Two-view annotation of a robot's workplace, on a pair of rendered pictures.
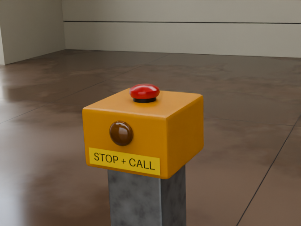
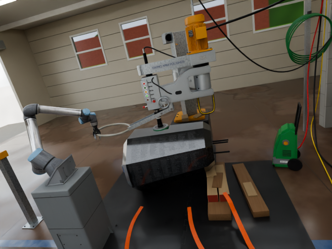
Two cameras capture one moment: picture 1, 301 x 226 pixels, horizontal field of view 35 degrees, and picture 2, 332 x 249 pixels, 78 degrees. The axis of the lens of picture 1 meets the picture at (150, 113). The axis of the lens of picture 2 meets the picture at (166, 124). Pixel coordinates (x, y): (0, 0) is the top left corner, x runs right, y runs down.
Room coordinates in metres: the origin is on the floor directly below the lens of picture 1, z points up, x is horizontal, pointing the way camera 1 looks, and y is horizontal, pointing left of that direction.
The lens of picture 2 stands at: (-2.11, -1.51, 1.76)
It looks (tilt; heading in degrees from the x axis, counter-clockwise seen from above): 18 degrees down; 348
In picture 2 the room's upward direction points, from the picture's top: 12 degrees counter-clockwise
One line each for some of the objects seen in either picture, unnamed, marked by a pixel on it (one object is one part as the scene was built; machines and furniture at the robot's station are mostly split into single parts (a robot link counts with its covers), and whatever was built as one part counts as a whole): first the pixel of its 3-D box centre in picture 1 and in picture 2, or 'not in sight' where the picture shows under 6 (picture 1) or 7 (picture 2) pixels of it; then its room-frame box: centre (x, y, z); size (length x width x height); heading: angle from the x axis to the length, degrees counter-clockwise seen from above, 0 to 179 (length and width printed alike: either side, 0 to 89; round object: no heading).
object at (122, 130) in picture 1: (121, 133); not in sight; (0.55, 0.04, 1.05); 0.03 x 0.02 x 0.03; 62
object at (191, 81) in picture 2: not in sight; (188, 78); (0.79, -2.60, 1.39); 0.74 x 0.34 x 0.25; 1
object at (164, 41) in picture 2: not in sight; (167, 38); (1.07, -2.46, 2.00); 0.20 x 0.18 x 0.15; 152
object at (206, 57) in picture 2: not in sight; (175, 64); (0.42, -2.31, 1.64); 0.96 x 0.25 x 0.17; 74
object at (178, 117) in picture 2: not in sight; (190, 114); (0.99, -2.59, 0.76); 0.49 x 0.49 x 0.05; 62
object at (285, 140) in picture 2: not in sight; (286, 135); (-0.01, -3.54, 0.43); 0.35 x 0.35 x 0.87; 47
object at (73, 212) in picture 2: not in sight; (76, 213); (-0.13, -0.80, 0.43); 0.50 x 0.50 x 0.85; 64
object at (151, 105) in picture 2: not in sight; (159, 91); (0.50, -2.05, 1.34); 0.36 x 0.22 x 0.45; 74
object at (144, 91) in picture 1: (144, 92); not in sight; (0.61, 0.01, 1.09); 0.04 x 0.04 x 0.02
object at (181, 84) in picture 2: not in sight; (183, 88); (0.40, -2.35, 1.33); 0.74 x 0.23 x 0.49; 74
